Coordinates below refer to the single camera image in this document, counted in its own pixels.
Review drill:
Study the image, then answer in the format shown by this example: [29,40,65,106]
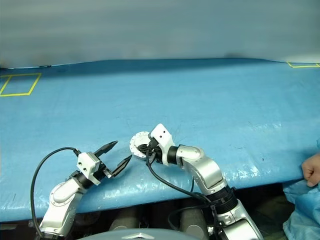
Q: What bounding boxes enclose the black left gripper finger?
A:
[94,140,119,158]
[110,154,133,179]

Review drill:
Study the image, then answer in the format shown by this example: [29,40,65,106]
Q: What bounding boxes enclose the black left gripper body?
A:
[94,153,114,181]

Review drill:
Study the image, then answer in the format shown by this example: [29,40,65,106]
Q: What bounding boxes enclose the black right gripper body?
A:
[146,138,161,164]

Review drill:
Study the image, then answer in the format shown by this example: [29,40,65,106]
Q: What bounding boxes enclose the silver motor housing copper windings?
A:
[129,147,151,160]

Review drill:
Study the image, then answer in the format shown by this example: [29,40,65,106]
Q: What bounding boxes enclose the round silver ribbed motor cap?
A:
[129,130,153,160]

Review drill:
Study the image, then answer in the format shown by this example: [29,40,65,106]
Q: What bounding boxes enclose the bare person hand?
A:
[300,152,320,188]

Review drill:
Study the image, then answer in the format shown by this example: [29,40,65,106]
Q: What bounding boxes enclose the grey rounded shape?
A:
[179,206,210,239]
[109,206,141,231]

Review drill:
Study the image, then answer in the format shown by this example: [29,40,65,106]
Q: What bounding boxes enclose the blue plastic table cover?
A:
[0,57,320,222]

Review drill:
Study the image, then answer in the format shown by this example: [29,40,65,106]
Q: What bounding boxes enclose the grey-blue robot torso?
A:
[85,226,201,240]

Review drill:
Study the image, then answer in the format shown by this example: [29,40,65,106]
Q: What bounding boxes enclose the yellow tape square marking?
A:
[0,72,42,97]
[287,61,320,69]

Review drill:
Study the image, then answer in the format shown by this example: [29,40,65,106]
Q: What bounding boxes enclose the blue work coat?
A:
[282,135,320,240]

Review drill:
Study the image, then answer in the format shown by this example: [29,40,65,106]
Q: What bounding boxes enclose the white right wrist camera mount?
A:
[149,123,175,166]

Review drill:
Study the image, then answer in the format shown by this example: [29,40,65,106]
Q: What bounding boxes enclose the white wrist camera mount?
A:
[149,123,175,166]
[76,151,102,186]

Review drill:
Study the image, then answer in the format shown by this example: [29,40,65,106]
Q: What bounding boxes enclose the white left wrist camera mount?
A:
[76,151,102,186]

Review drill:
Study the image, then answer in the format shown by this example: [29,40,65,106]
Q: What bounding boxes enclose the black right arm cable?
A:
[144,149,219,240]

